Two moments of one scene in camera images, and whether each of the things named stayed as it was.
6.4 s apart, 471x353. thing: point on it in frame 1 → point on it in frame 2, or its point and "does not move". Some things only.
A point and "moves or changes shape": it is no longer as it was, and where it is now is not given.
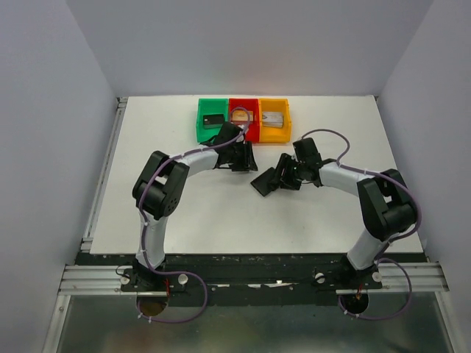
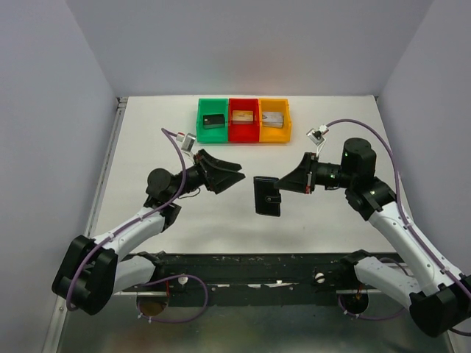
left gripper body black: x=242 y=157 → x=201 y=171
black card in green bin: x=213 y=121 does not move
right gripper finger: x=276 y=179 → x=295 y=179
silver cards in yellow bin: x=272 y=119 does not move
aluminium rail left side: x=90 y=229 does not move
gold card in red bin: x=242 y=115 does not move
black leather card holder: x=263 y=182 moves or changes shape
